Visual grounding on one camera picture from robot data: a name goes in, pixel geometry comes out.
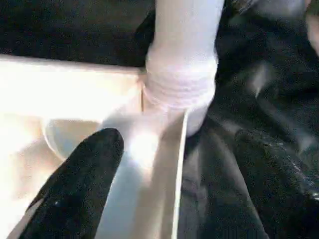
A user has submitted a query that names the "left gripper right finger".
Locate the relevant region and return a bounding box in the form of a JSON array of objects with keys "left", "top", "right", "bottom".
[{"left": 235, "top": 128, "right": 319, "bottom": 239}]

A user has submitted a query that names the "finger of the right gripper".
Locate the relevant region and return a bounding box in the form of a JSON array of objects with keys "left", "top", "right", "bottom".
[{"left": 135, "top": 9, "right": 157, "bottom": 68}]

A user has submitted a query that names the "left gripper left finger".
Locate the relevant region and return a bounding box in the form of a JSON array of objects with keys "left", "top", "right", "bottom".
[{"left": 11, "top": 127, "right": 125, "bottom": 239}]

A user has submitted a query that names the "white plastic table leg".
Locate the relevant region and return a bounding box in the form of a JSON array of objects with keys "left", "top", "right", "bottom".
[{"left": 144, "top": 0, "right": 225, "bottom": 113}]

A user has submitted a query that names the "white plastic table top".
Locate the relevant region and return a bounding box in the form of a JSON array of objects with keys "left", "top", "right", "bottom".
[{"left": 0, "top": 54, "right": 218, "bottom": 239}]

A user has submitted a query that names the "black table mat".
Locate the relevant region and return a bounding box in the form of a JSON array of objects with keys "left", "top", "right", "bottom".
[{"left": 0, "top": 0, "right": 319, "bottom": 239}]

